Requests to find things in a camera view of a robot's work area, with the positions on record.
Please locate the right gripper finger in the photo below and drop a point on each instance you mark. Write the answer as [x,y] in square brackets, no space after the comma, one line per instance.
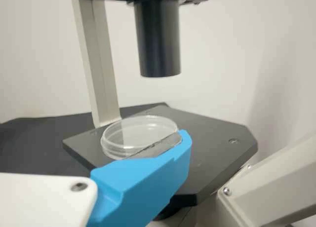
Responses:
[143,182]

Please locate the cream microscope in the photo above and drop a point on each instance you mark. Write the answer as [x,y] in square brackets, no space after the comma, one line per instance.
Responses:
[158,39]

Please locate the petri dish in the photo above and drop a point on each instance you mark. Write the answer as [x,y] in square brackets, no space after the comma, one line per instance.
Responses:
[133,135]

